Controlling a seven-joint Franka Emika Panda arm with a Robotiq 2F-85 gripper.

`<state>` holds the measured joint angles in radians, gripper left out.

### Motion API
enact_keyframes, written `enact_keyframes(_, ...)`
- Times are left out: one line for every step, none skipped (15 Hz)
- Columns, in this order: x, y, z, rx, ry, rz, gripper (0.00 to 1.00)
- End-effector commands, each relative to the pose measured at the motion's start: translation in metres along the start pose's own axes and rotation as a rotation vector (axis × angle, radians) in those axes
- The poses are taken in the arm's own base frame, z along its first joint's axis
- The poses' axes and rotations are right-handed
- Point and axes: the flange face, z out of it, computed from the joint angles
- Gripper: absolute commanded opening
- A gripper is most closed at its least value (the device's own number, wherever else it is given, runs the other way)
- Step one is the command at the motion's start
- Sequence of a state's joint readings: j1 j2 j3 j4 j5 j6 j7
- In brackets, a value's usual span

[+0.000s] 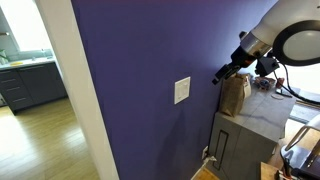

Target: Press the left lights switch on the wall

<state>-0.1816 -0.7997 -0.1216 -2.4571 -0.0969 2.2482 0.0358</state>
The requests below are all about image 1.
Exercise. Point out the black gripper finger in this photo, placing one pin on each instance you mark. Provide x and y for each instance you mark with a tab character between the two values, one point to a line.
232	71
220	75

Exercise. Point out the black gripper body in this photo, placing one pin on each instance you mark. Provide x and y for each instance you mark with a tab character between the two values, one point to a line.
243	59

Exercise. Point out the white wall light switch plate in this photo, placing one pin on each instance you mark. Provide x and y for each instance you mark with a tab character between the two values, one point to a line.
182	90

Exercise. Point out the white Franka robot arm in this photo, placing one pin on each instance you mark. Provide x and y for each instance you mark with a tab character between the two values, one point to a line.
293	30

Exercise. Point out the brown paper bag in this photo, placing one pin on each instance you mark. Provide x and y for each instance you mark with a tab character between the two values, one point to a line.
233	95

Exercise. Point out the small patterned bowl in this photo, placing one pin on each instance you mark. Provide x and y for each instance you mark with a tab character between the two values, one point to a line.
264	83

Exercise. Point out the small red object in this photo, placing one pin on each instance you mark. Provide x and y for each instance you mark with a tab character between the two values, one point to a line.
280	83

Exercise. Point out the white round coaster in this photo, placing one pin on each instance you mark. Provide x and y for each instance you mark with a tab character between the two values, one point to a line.
277	96

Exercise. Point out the grey storage cabinet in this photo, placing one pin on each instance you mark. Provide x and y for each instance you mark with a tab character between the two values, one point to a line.
246	140

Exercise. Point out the wooden table corner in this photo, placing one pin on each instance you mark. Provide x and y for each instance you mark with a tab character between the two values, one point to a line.
268	171

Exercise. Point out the dark grey kitchen cabinet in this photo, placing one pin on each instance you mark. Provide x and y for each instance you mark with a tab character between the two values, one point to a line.
30	86

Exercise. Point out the white kitchen countertop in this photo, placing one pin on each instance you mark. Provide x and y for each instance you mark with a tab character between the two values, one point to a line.
26	62

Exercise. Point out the yellow item on counter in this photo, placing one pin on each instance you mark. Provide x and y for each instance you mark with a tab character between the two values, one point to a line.
16	63

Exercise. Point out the green plant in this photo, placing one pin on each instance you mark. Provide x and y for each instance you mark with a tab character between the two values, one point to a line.
3	56

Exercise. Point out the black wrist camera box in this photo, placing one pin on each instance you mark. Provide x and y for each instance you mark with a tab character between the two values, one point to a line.
266	66

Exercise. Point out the white wall outlet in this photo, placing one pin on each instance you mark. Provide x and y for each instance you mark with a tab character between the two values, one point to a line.
204	153

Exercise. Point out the metal frame chair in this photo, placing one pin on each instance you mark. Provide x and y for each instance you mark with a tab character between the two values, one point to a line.
300	150

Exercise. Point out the white door frame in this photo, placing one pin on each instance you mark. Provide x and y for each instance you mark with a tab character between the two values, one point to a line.
76	93

